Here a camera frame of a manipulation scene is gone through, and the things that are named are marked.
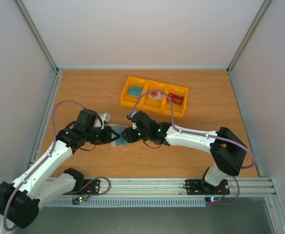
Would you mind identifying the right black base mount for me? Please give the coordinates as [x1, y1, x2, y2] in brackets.
[183, 179, 230, 195]

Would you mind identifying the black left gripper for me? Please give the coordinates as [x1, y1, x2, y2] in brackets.
[86, 126, 121, 145]

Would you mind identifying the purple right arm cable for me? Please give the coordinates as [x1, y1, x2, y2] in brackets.
[130, 90, 257, 169]

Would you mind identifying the beige card holder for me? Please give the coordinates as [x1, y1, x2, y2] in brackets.
[108, 124, 128, 148]

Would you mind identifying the green card in bin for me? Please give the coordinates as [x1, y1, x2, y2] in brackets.
[128, 86, 143, 97]

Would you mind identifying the pink red card in bin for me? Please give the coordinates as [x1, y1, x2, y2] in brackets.
[148, 91, 163, 101]

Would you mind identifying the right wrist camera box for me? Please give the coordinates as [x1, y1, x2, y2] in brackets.
[126, 111, 136, 120]

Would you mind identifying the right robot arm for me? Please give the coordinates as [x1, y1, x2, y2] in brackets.
[122, 111, 246, 193]

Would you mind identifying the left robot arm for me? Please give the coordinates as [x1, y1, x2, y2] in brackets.
[0, 109, 120, 232]

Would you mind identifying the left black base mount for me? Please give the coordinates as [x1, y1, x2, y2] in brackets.
[65, 179, 101, 195]

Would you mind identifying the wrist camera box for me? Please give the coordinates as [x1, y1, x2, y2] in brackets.
[98, 113, 111, 129]
[126, 111, 136, 120]

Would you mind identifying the aluminium front rail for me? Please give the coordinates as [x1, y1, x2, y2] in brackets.
[58, 177, 277, 199]

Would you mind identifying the grey slotted cable duct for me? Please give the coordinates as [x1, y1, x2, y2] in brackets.
[47, 197, 205, 208]

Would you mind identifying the yellow plastic bin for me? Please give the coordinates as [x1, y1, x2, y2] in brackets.
[120, 77, 148, 107]
[141, 80, 168, 114]
[162, 84, 188, 118]

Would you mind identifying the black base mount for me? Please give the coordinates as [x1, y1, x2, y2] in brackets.
[65, 179, 101, 195]
[183, 179, 230, 195]

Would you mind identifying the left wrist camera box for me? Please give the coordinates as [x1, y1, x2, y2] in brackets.
[98, 113, 111, 129]

